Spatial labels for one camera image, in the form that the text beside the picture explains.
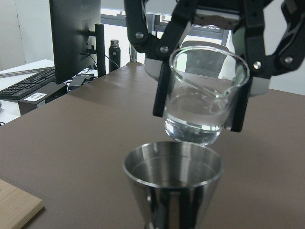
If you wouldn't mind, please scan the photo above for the small clear glass beaker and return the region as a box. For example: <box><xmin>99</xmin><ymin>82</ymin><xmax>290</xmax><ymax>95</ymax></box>
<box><xmin>163</xmin><ymin>41</ymin><xmax>249</xmax><ymax>145</ymax></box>

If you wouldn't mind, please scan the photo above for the black water bottle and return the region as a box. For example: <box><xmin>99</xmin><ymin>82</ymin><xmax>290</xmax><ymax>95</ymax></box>
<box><xmin>109</xmin><ymin>40</ymin><xmax>121</xmax><ymax>72</ymax></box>

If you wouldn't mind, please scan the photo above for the black keyboard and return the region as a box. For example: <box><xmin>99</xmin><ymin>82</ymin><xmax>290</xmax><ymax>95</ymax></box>
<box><xmin>0</xmin><ymin>67</ymin><xmax>55</xmax><ymax>100</ymax></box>

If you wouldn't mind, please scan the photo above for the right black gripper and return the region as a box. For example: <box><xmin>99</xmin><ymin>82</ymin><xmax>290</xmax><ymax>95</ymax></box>
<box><xmin>124</xmin><ymin>0</ymin><xmax>305</xmax><ymax>132</ymax></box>

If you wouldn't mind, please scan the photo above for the black monitor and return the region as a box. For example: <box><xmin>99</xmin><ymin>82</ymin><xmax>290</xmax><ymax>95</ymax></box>
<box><xmin>49</xmin><ymin>0</ymin><xmax>106</xmax><ymax>84</ymax></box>

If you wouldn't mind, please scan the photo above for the steel jigger measuring cup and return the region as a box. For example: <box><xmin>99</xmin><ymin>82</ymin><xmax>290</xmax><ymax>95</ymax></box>
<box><xmin>123</xmin><ymin>142</ymin><xmax>224</xmax><ymax>229</ymax></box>

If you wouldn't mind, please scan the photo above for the wooden cutting board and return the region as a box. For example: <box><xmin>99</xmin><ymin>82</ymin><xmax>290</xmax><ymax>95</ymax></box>
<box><xmin>0</xmin><ymin>180</ymin><xmax>44</xmax><ymax>229</ymax></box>

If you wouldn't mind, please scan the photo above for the black box with label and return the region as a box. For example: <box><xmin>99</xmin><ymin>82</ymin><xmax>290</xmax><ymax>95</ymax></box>
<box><xmin>18</xmin><ymin>82</ymin><xmax>68</xmax><ymax>115</ymax></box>

